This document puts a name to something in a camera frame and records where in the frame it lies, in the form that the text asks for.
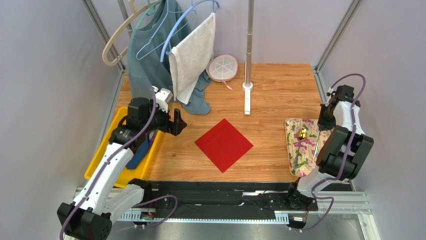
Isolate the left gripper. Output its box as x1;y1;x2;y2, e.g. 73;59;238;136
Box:
141;99;187;136

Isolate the gold spoon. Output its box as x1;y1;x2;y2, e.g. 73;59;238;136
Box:
292;127;308;168

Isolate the red paper napkin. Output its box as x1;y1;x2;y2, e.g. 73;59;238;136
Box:
194;119;254;173

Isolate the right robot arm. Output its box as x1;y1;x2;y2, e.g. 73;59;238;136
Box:
285;85;374;210

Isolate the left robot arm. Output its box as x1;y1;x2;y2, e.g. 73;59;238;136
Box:
57;97;187;240

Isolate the floral tray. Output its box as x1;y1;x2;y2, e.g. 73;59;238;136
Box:
284;118;331;177

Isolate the navy blue cloth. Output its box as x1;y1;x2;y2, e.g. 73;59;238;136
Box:
125;131;157;170

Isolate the white towel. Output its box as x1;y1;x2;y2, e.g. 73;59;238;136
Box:
168;13;216;104

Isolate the yellow plastic bin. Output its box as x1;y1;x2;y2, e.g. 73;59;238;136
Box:
84;106;165;189

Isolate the pink white mesh bag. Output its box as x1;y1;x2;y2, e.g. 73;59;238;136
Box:
206;54;238;91

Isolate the metal rack pole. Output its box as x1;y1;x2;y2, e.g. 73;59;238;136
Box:
117;0;133;37
242;0;255;116

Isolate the teal sweatshirt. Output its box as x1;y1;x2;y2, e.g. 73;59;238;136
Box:
127;0;211;115

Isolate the green hanger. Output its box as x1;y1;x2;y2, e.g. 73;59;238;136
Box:
134;0;165;30

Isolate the beige hanger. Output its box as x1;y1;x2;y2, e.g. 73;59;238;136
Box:
101;0;147;67

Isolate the left metal rack pole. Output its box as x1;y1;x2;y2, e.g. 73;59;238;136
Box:
117;0;133;37

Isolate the blue hanger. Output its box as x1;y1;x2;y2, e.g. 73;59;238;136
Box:
135;0;221;63

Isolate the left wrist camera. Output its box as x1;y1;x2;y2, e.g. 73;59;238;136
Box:
154;88;173;113

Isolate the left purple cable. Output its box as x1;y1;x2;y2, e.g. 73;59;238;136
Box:
59;87;179;240

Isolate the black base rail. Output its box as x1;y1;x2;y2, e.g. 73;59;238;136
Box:
133;180;354;222

